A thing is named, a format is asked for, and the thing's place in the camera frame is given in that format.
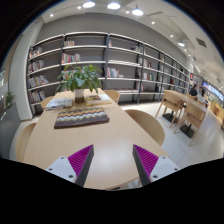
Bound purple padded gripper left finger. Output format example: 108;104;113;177
47;145;94;187

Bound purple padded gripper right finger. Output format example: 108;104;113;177
133;145;179;186

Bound zigzag patterned towel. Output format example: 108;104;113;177
54;107;109;129

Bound wooden chair right near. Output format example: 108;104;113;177
126;109;165;145

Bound wooden chair left near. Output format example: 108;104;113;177
15;123;35;162

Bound open magazine left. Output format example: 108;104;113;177
46;98;73;110

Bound wooden chair far left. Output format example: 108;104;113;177
40;96;53;110

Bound book stack right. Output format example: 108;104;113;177
86;94;112;106

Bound wooden chair far right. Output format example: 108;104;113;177
105;90;120;103

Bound seated person dark clothes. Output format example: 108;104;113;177
189;84;197;96

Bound green potted plant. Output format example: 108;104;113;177
56;64;102;103

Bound large grey bookshelf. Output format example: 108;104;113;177
27;32;189;115

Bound small plant at left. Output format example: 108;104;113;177
5;91;15;108

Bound wall display screen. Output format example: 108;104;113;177
202;81;224;101

